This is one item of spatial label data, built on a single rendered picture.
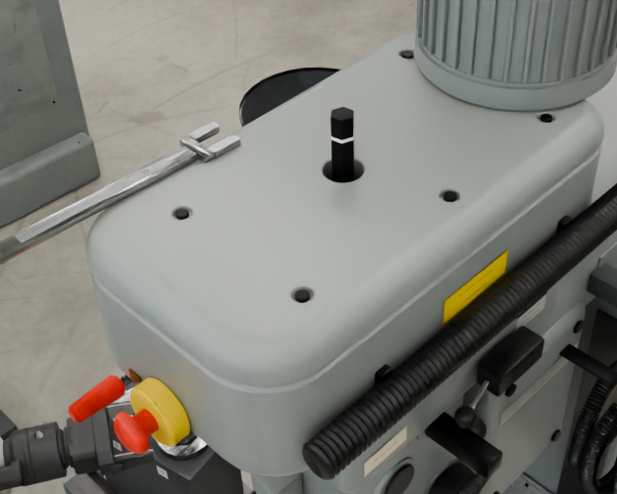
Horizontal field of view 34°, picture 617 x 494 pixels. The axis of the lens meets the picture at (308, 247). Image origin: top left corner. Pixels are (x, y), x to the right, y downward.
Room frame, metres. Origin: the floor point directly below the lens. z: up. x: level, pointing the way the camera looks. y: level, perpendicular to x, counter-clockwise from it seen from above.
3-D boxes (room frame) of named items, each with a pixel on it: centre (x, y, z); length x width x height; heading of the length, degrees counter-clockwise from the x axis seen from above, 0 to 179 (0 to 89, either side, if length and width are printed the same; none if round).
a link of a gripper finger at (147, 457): (0.94, 0.29, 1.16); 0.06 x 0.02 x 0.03; 103
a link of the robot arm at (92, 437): (0.97, 0.39, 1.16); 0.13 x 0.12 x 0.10; 13
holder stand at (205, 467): (1.04, 0.26, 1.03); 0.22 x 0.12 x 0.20; 54
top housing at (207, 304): (0.71, -0.05, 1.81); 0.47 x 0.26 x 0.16; 133
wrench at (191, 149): (0.68, 0.16, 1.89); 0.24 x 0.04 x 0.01; 130
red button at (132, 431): (0.53, 0.15, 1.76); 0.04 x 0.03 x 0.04; 43
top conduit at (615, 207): (0.61, -0.16, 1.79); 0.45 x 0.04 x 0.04; 133
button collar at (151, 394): (0.54, 0.13, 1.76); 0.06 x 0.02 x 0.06; 43
